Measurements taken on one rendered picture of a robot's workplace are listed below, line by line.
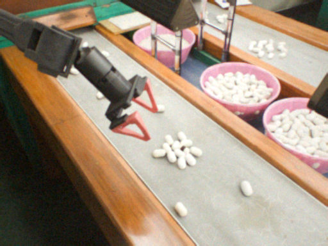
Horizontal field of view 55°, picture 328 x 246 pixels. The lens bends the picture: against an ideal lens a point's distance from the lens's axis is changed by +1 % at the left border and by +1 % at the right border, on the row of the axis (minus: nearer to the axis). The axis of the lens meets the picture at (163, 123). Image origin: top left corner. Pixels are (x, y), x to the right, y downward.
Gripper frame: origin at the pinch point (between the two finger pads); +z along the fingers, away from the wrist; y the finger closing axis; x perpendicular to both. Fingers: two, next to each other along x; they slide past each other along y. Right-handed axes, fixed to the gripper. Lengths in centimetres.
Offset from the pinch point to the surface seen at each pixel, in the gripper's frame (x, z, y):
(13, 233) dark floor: -112, 25, -17
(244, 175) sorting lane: 6.9, 27.9, -3.1
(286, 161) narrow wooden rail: 16.4, 32.4, -6.9
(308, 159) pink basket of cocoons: 20.2, 37.7, -10.1
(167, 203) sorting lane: -7.0, 16.4, 8.1
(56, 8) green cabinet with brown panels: -43, -31, -72
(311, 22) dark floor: 35, 147, -296
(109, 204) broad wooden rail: -15.1, 6.5, 11.9
